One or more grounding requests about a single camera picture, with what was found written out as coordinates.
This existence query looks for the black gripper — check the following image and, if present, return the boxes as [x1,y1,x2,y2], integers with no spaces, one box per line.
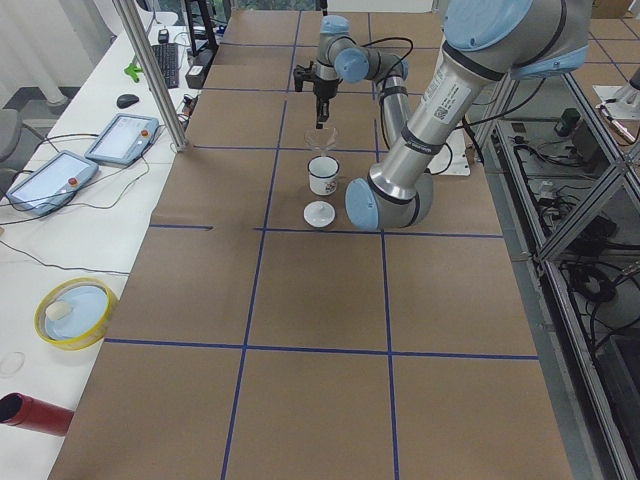
[313,78,337,127]

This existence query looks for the clear glass funnel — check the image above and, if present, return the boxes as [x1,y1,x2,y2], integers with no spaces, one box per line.
[304,125,338,159]

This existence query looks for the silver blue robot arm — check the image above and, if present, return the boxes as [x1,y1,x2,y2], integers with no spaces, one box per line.
[311,1,592,230]

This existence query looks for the white enamel mug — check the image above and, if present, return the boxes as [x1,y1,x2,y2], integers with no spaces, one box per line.
[307,156,340,196]

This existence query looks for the white enamel mug lid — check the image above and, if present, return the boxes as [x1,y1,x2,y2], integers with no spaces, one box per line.
[303,200,336,229]

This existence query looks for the black power adapter box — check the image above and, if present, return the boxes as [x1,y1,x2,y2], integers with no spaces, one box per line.
[185,49,214,89]

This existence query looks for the black keyboard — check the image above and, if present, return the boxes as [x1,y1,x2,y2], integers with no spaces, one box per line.
[151,43,179,89]

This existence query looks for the green plastic clamp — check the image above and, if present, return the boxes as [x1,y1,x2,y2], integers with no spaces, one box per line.
[124,56,143,83]

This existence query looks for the black computer mouse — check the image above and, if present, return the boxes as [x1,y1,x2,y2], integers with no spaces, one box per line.
[116,94,140,109]

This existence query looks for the far blue teach pendant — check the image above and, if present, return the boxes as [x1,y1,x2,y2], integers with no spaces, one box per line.
[84,113,160,166]

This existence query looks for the blue teach pendant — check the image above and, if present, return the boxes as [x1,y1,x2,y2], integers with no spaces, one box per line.
[7,150,98,216]
[84,113,160,166]

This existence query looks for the near blue teach pendant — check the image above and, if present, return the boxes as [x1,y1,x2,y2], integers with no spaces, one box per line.
[7,150,98,216]

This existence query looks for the yellow rimmed blue bowl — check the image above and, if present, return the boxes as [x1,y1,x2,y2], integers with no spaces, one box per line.
[34,277,119,351]

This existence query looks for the clear glass dish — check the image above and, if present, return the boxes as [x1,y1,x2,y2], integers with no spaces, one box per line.
[0,351,26,378]

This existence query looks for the red cylinder tube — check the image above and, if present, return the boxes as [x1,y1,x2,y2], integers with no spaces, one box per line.
[1,392,74,437]

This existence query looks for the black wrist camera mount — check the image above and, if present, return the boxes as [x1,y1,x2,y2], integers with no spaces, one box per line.
[293,61,317,92]

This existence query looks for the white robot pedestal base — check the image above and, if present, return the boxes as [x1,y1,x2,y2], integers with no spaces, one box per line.
[429,129,471,176]

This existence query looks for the aluminium frame post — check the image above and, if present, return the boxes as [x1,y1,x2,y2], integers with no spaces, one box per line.
[113,0,187,152]

